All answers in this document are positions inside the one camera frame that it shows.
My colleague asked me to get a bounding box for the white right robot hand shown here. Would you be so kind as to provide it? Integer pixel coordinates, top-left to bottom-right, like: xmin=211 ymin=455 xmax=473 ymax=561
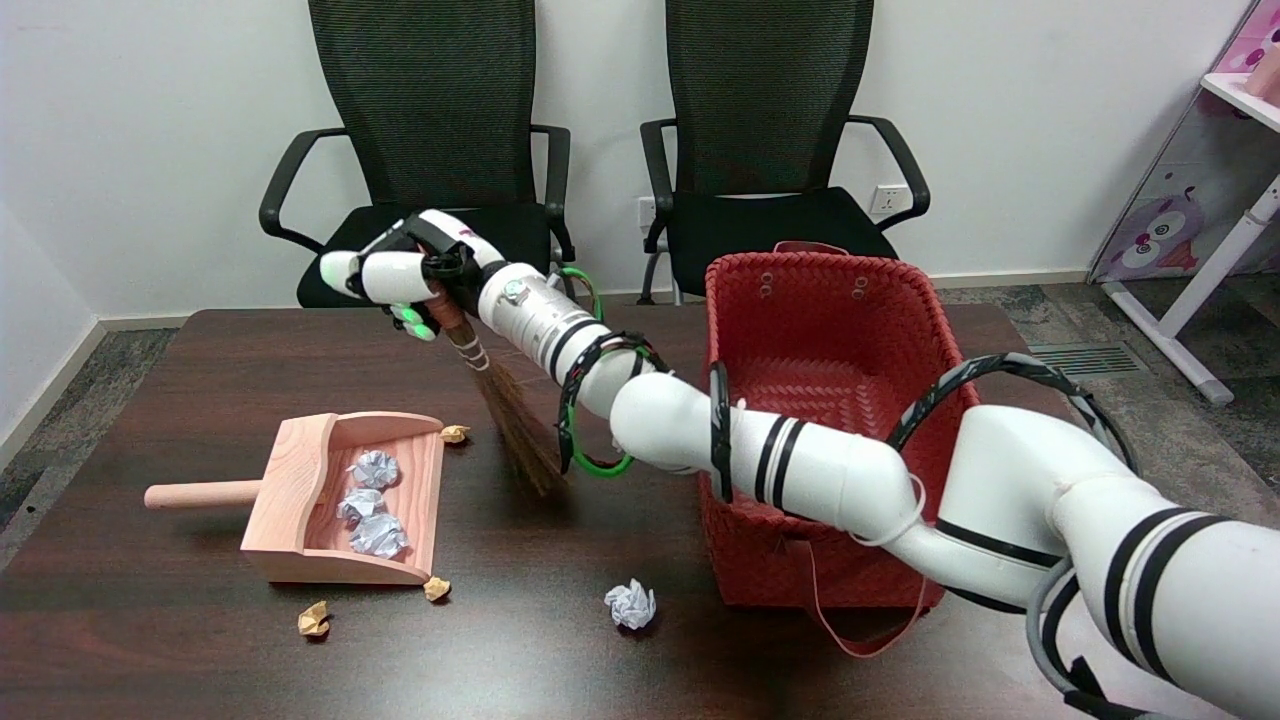
xmin=319 ymin=209 xmax=506 ymax=343

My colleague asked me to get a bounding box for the white paper ball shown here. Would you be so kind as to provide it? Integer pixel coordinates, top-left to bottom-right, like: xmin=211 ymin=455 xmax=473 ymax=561
xmin=346 ymin=449 xmax=402 ymax=490
xmin=349 ymin=514 xmax=410 ymax=559
xmin=604 ymin=578 xmax=658 ymax=631
xmin=337 ymin=487 xmax=387 ymax=525

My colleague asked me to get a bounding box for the brown whisk broom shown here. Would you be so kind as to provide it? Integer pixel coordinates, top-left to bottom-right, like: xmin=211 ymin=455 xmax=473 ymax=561
xmin=428 ymin=285 xmax=568 ymax=498

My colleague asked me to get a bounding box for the wooden dustpan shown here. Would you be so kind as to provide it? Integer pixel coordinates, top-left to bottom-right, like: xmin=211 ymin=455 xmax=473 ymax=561
xmin=144 ymin=411 xmax=447 ymax=587

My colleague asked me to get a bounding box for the black mesh office chair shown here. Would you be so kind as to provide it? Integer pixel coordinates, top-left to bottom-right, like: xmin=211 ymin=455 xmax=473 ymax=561
xmin=259 ymin=0 xmax=579 ymax=308
xmin=640 ymin=0 xmax=931 ymax=306

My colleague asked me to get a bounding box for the red woven basket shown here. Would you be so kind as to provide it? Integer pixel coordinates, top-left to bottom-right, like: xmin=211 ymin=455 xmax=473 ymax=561
xmin=697 ymin=240 xmax=1023 ymax=658

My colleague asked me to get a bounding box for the floor vent grille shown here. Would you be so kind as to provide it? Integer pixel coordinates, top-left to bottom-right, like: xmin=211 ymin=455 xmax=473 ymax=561
xmin=1028 ymin=343 xmax=1146 ymax=378

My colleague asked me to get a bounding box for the pink white shelf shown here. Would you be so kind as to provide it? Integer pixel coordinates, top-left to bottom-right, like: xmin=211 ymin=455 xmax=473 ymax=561
xmin=1200 ymin=0 xmax=1280 ymax=131

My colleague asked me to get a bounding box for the green cable loop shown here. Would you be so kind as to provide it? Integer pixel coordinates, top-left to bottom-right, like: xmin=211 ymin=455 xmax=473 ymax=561
xmin=556 ymin=266 xmax=667 ymax=477

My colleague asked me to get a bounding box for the white desk leg frame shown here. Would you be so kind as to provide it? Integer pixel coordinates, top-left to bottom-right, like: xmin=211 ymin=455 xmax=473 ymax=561
xmin=1103 ymin=175 xmax=1280 ymax=406

